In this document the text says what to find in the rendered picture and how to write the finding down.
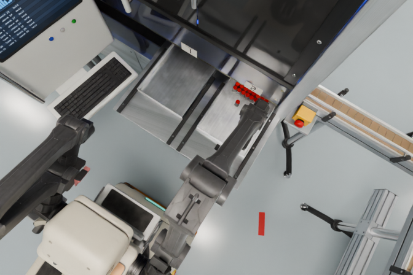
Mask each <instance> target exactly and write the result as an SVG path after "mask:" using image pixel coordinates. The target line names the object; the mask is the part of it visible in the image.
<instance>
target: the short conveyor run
mask: <svg viewBox="0 0 413 275"><path fill-rule="evenodd" d="M348 92H349V89H348V88H345V89H344V90H342V91H341V92H339V93H338V94H335V93H333V92H331V91H330V90H328V89H326V88H325V87H323V86H321V85H319V86H317V87H316V89H314V91H312V92H311V94H309V95H308V96H307V97H306V98H305V99H304V100H303V101H305V102H307V103H308V104H310V105H312V106H313V107H315V108H317V109H318V112H317V113H316V116H318V118H317V120H318V121H320V122H321V123H324V124H325V125H327V126H328V127H330V128H332V129H333V130H335V131H337V132H338V133H340V134H342V135H344V136H345V137H347V138H349V139H350V140H352V141H353V142H355V143H357V144H359V145H360V146H362V147H364V148H365V149H367V150H369V151H370V152H372V153H374V154H376V155H377V156H379V157H381V158H383V159H384V160H386V161H387V162H389V163H391V164H392V165H394V166H396V167H397V168H399V169H401V170H403V171H404V172H406V173H408V174H409V175H411V176H412V177H413V132H410V133H406V134H404V133H403V132H401V131H400V130H397V129H396V128H394V127H392V126H391V125H389V124H387V123H385V122H384V121H382V120H380V119H379V118H377V117H375V116H373V115H372V114H370V113H368V112H366V111H365V110H363V109H361V108H359V107H358V106H356V105H354V104H352V103H351V102H349V101H347V100H346V99H344V98H342V97H343V96H344V95H346V94H347V93H348Z"/></svg>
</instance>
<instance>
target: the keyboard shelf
mask: <svg viewBox="0 0 413 275"><path fill-rule="evenodd" d="M113 57H115V58H116V59H117V60H118V61H119V62H120V63H121V64H123V65H124V66H125V67H126V68H127V69H128V70H129V71H130V72H131V73H132V75H131V76H130V77H129V78H128V79H126V80H125V81H124V82H123V83H122V84H120V85H119V86H118V87H117V88H116V89H115V90H114V91H113V92H111V93H110V94H109V95H108V96H107V97H105V99H104V100H102V101H101V102H100V103H99V104H98V105H97V106H95V107H94V108H93V109H92V110H91V111H90V112H89V113H88V114H86V115H85V116H84V117H83V118H86V119H87V120H89V119H90V118H92V117H93V116H94V115H95V114H96V113H97V112H98V111H99V110H100V109H102V108H103V107H104V106H105V105H106V104H107V103H108V102H110V100H112V99H113V98H114V97H115V96H116V95H118V94H119V93H120V92H121V91H122V90H123V89H124V88H125V87H126V86H127V85H129V84H130V83H131V82H132V81H133V80H135V79H136V78H137V77H138V73H137V72H136V71H135V70H133V69H132V68H131V67H130V66H129V65H128V64H127V63H126V62H125V61H124V60H123V59H122V58H121V57H120V56H119V55H118V54H117V53H116V52H111V53H110V54H109V55H108V56H107V57H105V58H104V59H103V60H101V61H100V62H99V63H98V64H97V65H96V66H94V67H93V68H92V69H91V70H89V72H87V71H86V70H85V69H84V68H81V69H80V70H79V71H77V72H76V73H75V74H74V75H73V76H71V77H70V78H69V79H68V80H67V81H66V82H64V83H63V84H62V85H60V86H59V87H58V88H57V89H56V92H57V93H58V94H59V97H58V98H57V99H55V100H54V101H53V102H51V103H50V104H49V105H48V106H47V108H48V110H49V111H50V112H51V113H52V114H53V115H54V116H55V117H56V118H57V119H59V118H60V117H61V116H60V115H59V114H58V112H57V111H56V110H55V109H54V107H55V106H56V105H57V104H58V103H60V102H61V101H62V100H63V99H65V98H66V97H67V96H68V95H69V94H70V93H72V92H73V91H74V90H75V89H76V88H77V87H78V86H80V85H81V84H82V83H84V82H85V81H86V80H87V79H88V78H89V77H90V76H92V75H93V74H94V73H95V72H97V70H99V69H100V68H101V67H102V66H104V65H105V64H106V63H107V62H108V61H109V60H111V59H112V58H113Z"/></svg>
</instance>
